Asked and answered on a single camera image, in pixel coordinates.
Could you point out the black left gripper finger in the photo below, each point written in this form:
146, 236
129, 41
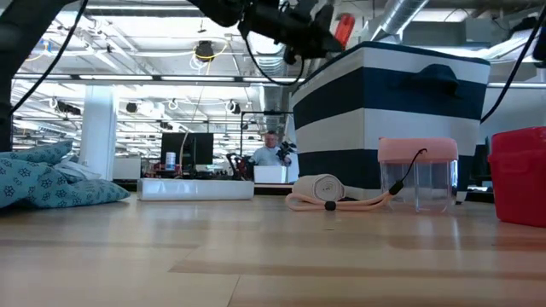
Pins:
320, 46

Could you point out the pink round lid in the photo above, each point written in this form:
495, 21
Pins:
418, 149

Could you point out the red first aid kit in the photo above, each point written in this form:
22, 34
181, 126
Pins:
520, 179

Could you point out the black background robot arm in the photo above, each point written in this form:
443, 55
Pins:
286, 150
236, 166

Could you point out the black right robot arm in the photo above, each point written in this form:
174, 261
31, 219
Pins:
541, 42

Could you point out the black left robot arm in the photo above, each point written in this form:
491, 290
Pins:
17, 25

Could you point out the navy white striped fabric basket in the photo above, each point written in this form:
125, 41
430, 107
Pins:
384, 128

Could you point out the black ceiling device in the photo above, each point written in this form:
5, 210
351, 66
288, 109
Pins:
205, 50

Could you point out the person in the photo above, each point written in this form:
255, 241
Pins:
268, 155

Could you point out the white box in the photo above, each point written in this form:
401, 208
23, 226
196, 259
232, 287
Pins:
271, 175

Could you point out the black monitor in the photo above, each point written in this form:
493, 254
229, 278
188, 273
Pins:
200, 147

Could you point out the white canister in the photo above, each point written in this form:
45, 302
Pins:
170, 161

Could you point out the white pillar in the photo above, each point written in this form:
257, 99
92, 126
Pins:
99, 132

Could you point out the white cabinet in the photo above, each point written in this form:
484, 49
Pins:
126, 168

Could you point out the teal patterned folded gown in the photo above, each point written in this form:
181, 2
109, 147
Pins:
42, 183

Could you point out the silver corrugated duct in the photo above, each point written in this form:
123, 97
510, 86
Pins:
271, 102

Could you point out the silver spiral duct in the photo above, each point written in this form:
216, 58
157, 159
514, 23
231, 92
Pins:
396, 17

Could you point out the black background frame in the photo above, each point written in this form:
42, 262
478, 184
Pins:
266, 112

